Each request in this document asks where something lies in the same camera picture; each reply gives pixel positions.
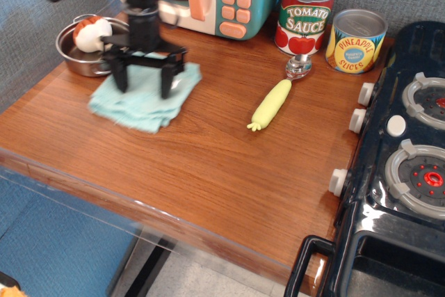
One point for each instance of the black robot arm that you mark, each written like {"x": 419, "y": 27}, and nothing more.
{"x": 143, "y": 45}

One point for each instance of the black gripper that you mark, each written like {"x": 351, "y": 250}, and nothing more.
{"x": 143, "y": 45}

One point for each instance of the spoon with yellow handle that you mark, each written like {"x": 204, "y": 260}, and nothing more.
{"x": 297, "y": 67}

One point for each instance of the orange object at corner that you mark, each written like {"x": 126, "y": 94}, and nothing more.
{"x": 10, "y": 287}

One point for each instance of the plush white mushroom toy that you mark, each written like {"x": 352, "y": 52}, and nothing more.
{"x": 89, "y": 31}

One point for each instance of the tomato sauce can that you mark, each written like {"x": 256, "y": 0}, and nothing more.
{"x": 301, "y": 25}

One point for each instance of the pineapple slices can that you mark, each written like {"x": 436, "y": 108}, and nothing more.
{"x": 355, "y": 40}

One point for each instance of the small metal pot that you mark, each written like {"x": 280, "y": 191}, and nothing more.
{"x": 86, "y": 64}

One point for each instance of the light blue cloth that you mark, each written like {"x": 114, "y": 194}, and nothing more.
{"x": 141, "y": 106}

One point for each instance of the black toy stove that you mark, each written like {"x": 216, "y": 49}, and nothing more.
{"x": 389, "y": 237}

